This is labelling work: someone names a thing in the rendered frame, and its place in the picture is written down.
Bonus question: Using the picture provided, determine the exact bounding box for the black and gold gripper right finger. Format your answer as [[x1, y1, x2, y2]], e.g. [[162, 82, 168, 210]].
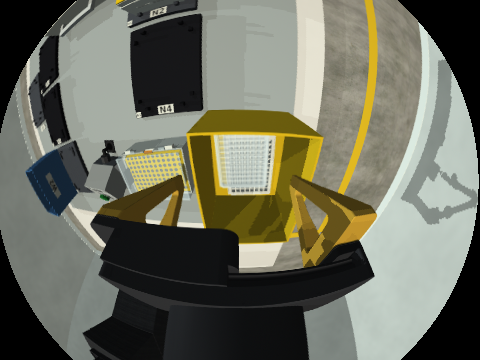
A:
[[290, 175, 377, 268]]

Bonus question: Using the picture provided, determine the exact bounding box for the large cream rectangular box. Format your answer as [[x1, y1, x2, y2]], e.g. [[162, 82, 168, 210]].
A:
[[44, 0, 106, 37]]

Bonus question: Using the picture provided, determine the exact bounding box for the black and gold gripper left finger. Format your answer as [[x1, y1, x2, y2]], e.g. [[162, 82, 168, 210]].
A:
[[97, 175, 184, 226]]

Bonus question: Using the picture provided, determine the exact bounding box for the blue open-top bin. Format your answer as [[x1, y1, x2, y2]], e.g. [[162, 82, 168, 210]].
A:
[[25, 149, 78, 217]]

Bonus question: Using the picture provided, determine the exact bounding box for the yellow bin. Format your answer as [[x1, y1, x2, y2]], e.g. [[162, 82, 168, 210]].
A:
[[186, 110, 324, 244]]

